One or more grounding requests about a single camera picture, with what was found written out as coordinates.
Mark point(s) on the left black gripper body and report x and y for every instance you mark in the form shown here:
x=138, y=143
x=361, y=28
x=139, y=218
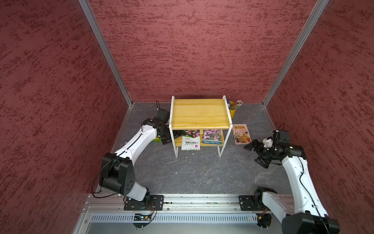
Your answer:
x=166, y=135

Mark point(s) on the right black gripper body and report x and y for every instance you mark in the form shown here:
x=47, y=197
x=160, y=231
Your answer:
x=265, y=154

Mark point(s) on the orange shop picture book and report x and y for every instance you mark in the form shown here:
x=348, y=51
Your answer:
x=241, y=134

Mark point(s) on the white sunflower seed bag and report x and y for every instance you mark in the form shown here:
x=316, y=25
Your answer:
x=191, y=140

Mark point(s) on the pink flower seed bag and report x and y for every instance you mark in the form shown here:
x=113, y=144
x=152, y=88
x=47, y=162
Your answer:
x=212, y=137

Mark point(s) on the green white seed bag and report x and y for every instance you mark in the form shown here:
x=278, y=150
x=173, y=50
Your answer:
x=157, y=139

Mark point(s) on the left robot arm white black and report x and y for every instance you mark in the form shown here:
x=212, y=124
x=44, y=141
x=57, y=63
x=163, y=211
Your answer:
x=117, y=173

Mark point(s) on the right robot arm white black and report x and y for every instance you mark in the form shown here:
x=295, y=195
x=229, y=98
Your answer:
x=309, y=216

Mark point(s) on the yellow metal pencil cup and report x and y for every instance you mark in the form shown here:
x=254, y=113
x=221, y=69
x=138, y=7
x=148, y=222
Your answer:
x=233, y=112

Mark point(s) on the coloured pencils bunch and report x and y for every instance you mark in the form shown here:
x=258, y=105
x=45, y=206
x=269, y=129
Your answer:
x=237, y=103

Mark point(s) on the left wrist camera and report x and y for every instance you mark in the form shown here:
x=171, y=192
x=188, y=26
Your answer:
x=162, y=115

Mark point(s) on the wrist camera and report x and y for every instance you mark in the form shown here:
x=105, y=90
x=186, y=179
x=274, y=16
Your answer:
x=279, y=137
x=162, y=115

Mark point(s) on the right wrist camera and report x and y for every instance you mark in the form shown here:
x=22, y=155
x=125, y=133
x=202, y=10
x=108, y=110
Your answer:
x=279, y=137

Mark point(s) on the wooden shelf white metal frame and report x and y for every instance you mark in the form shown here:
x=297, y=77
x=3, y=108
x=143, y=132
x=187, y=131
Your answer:
x=201, y=114

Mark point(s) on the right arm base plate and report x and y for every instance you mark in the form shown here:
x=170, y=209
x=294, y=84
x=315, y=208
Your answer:
x=250, y=203

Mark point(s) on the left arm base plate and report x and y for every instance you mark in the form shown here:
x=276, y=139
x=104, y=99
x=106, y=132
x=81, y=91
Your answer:
x=149, y=203

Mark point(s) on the aluminium rail frame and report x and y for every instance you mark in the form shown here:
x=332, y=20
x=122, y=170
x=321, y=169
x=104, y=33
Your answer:
x=181, y=214

